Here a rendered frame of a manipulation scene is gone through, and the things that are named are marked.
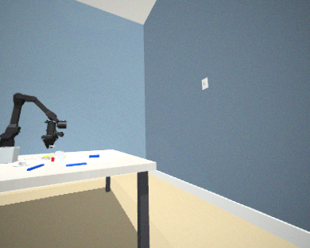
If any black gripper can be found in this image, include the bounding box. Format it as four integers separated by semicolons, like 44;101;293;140
41;128;58;149

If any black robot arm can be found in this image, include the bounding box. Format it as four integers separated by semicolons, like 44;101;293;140
0;93;66;148

